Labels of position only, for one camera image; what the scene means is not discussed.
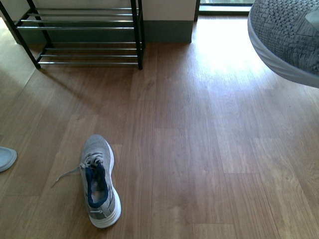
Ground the grey sneaker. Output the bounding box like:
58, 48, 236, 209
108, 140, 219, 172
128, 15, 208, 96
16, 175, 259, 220
248, 0, 319, 88
59, 134, 122, 229

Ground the light blue slipper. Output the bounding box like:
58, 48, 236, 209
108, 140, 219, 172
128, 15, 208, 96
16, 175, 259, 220
0, 146, 17, 172

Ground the black metal shoe rack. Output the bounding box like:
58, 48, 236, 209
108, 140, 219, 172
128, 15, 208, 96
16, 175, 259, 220
0, 0, 146, 69

